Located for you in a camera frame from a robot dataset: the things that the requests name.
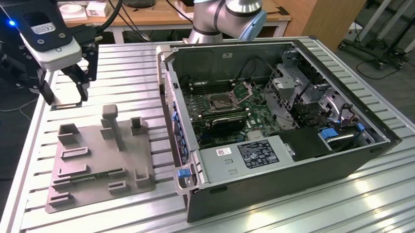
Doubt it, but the black RAM slot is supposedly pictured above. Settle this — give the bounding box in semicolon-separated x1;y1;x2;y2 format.
188;79;232;86
189;85;233;92
189;82;233;89
190;88;234;95

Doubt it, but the green motherboard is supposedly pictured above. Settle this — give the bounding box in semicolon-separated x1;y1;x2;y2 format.
180;80;282;150

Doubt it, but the wooden cabinet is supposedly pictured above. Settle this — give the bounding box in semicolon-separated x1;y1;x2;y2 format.
281;0;369;51

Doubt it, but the coloured wire bundle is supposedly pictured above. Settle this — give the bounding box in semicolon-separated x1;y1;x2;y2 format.
333;103;357;127

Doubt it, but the blue expansion slot retainer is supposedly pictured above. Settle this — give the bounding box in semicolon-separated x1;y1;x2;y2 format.
170;101;189;158

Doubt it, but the black graphics card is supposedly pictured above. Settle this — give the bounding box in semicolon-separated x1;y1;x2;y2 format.
202;113;249;143

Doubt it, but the green RAM stick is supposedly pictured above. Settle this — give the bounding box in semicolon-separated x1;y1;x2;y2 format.
68;171;113;183

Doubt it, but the white floor cable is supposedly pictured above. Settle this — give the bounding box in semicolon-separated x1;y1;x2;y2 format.
0;97;36;112

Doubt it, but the grey power supply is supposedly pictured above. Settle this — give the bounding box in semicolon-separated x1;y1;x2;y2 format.
197;135;296;184

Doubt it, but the wooden desk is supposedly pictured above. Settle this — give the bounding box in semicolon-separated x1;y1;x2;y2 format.
57;0;292;44

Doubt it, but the flat brown cardboard sheet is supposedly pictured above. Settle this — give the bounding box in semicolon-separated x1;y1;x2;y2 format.
258;0;292;17

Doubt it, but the white metal frame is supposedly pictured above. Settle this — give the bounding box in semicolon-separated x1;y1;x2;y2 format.
352;0;415;53

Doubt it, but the black wheeled cart base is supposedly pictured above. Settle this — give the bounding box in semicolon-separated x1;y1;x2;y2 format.
339;36;411;71

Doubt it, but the black camera cable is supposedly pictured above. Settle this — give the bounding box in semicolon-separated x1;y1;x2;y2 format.
69;0;124;45

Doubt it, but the black floor cable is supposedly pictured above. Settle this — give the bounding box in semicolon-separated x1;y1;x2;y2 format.
356;59;399;80

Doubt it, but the CPU socket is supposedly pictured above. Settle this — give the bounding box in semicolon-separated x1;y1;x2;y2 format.
206;93;240;112

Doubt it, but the grey parts rack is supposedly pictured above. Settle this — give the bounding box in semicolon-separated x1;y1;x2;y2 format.
44;104;156;214

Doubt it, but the silver CPU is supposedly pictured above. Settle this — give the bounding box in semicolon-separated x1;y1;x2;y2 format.
50;96;82;110

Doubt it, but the black open PC case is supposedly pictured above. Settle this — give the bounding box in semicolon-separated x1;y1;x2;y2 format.
154;38;403;223

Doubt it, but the black monitor stand base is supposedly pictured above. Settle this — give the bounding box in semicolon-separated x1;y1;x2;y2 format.
122;0;154;7

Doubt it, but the black looped wire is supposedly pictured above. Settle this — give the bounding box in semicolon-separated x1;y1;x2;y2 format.
234;57;276;82

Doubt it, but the open cardboard box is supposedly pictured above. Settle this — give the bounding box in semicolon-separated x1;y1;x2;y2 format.
173;0;194;20

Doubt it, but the white tape roll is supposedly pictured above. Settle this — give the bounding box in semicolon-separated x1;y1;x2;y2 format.
57;3;88;21

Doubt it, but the open socket cover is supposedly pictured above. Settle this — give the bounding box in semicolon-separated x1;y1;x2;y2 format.
230;81;256;105

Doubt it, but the silver metal drive cage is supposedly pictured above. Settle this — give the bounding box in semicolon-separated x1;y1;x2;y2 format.
265;43;357;132

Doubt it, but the hard disk in blue carrier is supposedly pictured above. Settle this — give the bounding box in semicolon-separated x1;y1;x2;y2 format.
319;123;367;151

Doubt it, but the loose cable with silver plug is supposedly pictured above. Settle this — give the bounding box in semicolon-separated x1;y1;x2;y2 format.
117;9;152;41

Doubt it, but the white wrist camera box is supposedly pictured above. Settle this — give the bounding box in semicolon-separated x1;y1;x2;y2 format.
12;0;82;73

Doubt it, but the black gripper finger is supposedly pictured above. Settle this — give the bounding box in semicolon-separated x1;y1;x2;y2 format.
2;48;54;105
61;43;97;102

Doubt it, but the black plastic shroud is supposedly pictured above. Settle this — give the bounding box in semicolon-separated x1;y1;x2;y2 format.
277;127;335;162

